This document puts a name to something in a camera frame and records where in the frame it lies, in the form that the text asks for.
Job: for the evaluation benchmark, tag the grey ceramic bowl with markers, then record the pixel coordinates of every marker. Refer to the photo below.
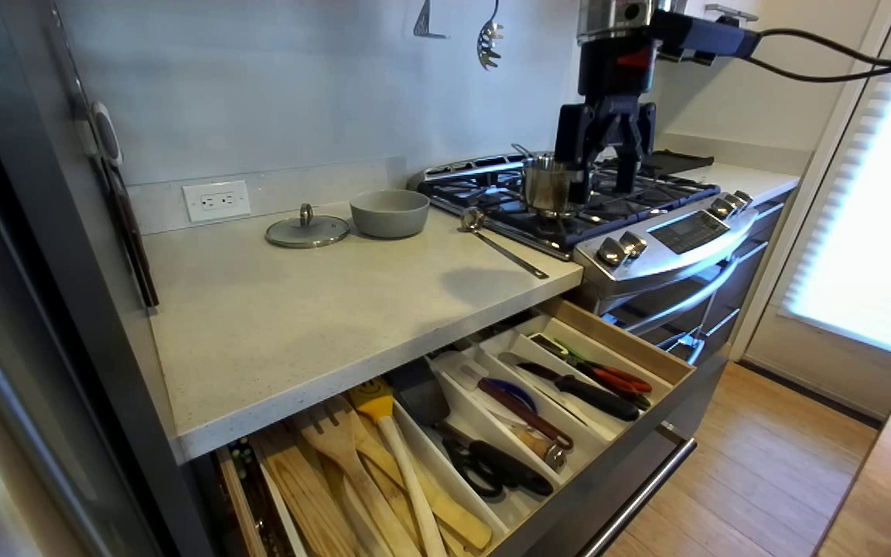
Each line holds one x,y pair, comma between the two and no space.
387,217

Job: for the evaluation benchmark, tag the white plastic drawer organiser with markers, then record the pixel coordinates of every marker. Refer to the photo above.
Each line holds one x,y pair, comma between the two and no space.
571,360

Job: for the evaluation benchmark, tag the wooden turner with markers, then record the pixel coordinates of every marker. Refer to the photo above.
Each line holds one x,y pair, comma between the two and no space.
302,496

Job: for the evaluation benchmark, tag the stainless gas stove range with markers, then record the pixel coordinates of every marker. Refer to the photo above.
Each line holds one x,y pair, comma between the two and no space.
689,232

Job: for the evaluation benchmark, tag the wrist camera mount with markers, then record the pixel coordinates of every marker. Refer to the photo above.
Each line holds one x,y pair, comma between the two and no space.
703,34

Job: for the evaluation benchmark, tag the stainless steel fridge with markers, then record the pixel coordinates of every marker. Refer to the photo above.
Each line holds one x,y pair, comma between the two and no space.
12,360

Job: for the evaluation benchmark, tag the wooden spoon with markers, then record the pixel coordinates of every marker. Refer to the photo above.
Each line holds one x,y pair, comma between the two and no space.
455,522

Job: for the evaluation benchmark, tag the black kitchen scissors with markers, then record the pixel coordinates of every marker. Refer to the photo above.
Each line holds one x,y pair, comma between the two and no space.
470,467

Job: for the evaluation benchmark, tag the steel pot lid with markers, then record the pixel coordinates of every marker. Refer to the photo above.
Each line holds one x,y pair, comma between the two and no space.
308,231

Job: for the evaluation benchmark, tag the hanging slotted steel spoon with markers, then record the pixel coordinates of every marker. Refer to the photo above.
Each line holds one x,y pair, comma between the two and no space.
489,49

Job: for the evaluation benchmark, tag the grey wooden kitchen drawer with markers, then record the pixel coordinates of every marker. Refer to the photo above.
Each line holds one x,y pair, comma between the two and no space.
633,464

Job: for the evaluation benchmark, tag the green plastic tool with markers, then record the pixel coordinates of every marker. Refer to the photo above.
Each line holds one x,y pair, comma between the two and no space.
559,349

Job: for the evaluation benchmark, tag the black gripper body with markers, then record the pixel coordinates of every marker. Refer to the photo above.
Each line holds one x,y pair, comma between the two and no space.
618,83

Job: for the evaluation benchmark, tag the long steel ladle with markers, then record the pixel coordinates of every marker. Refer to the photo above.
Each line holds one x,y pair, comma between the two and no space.
502,249

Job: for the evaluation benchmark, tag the white wall outlet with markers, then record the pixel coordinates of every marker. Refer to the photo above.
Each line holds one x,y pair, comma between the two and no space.
217,202

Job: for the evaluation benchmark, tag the stainless steel pot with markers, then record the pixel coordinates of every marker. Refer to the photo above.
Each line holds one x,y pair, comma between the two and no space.
550,189

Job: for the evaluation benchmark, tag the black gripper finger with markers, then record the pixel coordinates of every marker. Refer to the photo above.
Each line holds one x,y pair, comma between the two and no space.
571,151
636,144

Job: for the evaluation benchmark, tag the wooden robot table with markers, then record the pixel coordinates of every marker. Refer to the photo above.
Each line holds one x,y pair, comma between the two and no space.
889,496

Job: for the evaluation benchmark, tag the white wall cabinet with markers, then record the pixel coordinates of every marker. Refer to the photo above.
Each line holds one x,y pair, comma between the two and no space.
726,6

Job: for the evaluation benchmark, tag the blue white can opener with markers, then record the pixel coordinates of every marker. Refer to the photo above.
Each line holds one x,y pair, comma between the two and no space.
510,390

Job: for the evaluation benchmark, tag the silver stove knob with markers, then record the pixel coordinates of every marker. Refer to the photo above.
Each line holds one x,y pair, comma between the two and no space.
739,198
723,209
611,256
633,247

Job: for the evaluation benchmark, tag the slotted wooden spatula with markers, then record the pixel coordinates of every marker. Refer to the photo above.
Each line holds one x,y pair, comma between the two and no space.
333,437

